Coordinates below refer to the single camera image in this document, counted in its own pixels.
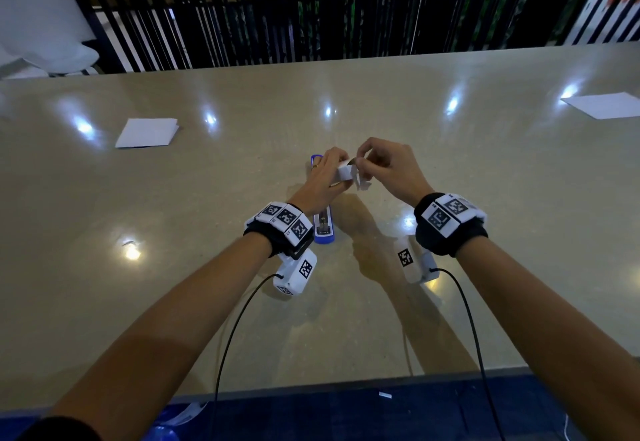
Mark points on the black sleeve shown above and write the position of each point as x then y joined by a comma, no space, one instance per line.
60,430

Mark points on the person's left forearm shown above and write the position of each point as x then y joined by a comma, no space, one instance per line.
165,335

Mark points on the person's left fingers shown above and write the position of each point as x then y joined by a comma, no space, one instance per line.
335,158

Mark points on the black wristband with marker tags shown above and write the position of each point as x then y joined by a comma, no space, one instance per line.
285,223
447,223

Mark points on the white paper sheet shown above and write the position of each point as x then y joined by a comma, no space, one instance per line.
147,132
602,105

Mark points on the person's right forearm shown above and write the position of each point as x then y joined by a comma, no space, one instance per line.
550,335

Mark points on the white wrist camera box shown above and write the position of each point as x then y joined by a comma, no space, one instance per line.
297,276
412,261

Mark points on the blue stapler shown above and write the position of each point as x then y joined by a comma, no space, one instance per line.
324,230

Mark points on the small white staple box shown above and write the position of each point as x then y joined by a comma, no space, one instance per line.
346,172

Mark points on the person's right fingers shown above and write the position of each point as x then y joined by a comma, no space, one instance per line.
372,148

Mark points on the person's left hand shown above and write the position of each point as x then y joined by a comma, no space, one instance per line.
315,188

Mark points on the person's right hand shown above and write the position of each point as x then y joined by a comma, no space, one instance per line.
400,171

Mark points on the white cloth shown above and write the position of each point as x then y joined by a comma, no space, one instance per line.
40,16

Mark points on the black slatted railing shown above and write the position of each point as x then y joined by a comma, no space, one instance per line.
320,11

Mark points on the plastic bottle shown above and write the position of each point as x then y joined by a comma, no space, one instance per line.
172,423

